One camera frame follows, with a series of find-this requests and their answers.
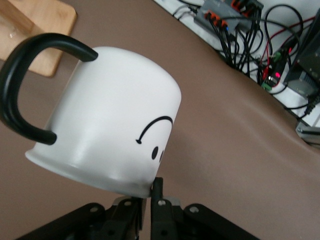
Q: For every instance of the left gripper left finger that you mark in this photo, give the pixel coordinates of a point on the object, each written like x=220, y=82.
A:
x=120, y=220

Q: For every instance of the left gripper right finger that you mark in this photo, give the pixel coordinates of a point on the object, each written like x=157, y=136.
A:
x=162, y=220

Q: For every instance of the brown table mat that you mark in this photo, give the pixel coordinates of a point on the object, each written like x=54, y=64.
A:
x=225, y=150

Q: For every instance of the green circuit board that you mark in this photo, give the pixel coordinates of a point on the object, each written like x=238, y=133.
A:
x=273, y=77

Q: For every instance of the wooden mug stand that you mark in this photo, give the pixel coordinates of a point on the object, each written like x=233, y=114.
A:
x=57, y=22

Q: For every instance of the grey connector hub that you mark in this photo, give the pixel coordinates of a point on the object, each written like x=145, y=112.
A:
x=220, y=12

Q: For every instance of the black power supply box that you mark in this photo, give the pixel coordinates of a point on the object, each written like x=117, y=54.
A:
x=310, y=57

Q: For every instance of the grey metal camera bracket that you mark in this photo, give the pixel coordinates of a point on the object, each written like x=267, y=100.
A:
x=310, y=131

